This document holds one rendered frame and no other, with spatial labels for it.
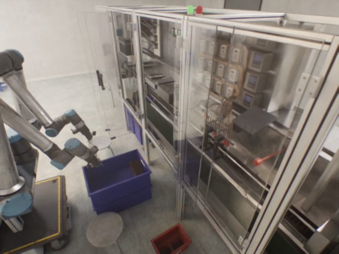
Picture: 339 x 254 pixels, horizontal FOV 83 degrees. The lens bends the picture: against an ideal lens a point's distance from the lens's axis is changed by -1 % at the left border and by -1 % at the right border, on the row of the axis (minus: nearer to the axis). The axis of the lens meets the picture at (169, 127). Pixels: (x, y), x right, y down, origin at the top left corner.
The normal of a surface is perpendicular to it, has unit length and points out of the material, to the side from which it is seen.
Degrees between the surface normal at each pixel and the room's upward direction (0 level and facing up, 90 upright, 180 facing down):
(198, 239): 0
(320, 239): 90
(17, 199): 95
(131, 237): 0
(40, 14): 90
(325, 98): 90
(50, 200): 0
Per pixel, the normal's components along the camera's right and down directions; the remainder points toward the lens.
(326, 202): -0.89, 0.25
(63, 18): 0.46, 0.49
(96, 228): 0.00, -0.83
